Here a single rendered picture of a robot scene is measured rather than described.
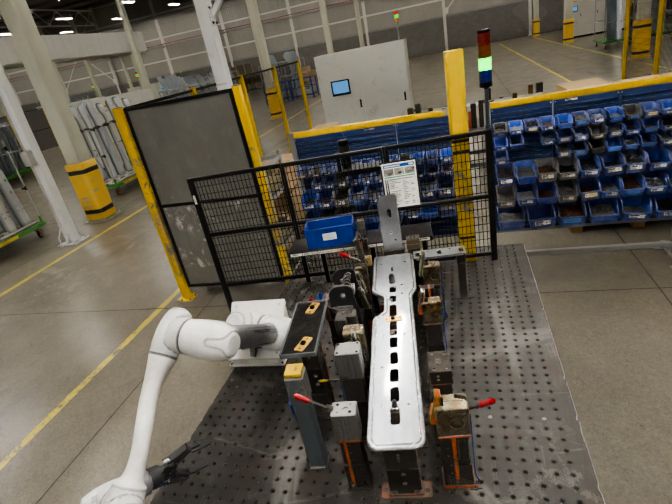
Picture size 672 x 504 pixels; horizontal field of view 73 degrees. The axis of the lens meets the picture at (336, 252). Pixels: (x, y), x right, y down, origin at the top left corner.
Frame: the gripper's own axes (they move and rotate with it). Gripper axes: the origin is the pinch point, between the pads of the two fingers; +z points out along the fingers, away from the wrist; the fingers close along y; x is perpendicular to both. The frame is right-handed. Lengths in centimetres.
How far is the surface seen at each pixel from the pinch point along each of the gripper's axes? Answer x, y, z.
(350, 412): 32, -39, 34
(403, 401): 38, -40, 54
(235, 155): -247, 0, 139
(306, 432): 19.0, -14.8, 30.3
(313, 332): -4, -39, 45
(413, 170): -73, -64, 163
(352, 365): 14, -36, 50
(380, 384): 26, -35, 55
